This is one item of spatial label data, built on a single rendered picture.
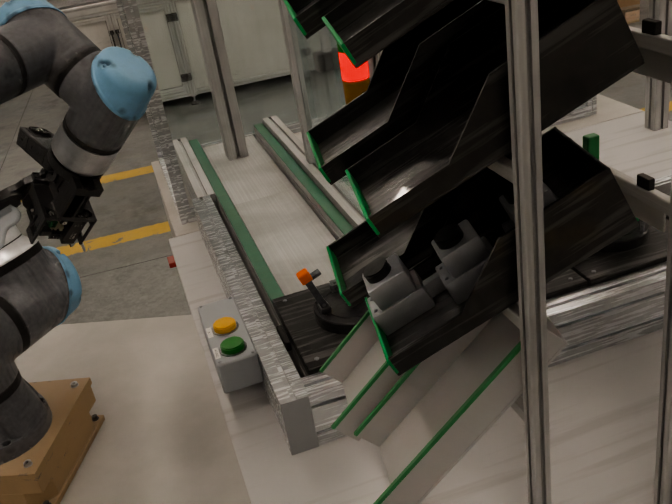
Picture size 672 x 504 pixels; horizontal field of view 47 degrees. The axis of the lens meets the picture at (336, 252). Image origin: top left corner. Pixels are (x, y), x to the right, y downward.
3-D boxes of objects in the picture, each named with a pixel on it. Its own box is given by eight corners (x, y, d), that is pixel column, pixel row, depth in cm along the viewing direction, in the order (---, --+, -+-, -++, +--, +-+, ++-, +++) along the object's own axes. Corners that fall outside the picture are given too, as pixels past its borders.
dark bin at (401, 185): (379, 238, 72) (335, 178, 69) (356, 187, 84) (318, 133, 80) (645, 63, 68) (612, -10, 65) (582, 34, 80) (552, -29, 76)
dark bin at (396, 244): (351, 309, 92) (316, 265, 89) (335, 259, 104) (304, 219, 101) (554, 176, 88) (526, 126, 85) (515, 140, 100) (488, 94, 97)
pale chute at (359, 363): (358, 442, 101) (331, 428, 99) (343, 382, 113) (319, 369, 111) (498, 281, 93) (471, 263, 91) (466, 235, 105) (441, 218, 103)
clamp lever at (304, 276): (320, 311, 129) (298, 278, 125) (317, 305, 131) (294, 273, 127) (338, 298, 129) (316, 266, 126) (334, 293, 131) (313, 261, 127)
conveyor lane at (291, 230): (320, 424, 125) (310, 374, 120) (224, 228, 197) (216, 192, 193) (479, 371, 131) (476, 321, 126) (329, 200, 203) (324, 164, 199)
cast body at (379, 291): (387, 337, 85) (352, 293, 82) (379, 316, 89) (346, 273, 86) (452, 296, 84) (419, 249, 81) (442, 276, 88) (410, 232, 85)
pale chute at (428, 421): (402, 523, 88) (372, 508, 86) (380, 446, 100) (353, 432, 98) (569, 344, 80) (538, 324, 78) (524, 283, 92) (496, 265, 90)
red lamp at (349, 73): (347, 84, 133) (343, 55, 131) (338, 77, 137) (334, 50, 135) (374, 77, 134) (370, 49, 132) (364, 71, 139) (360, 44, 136)
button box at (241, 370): (224, 394, 129) (216, 364, 126) (204, 332, 147) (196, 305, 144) (264, 382, 130) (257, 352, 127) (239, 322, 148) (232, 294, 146)
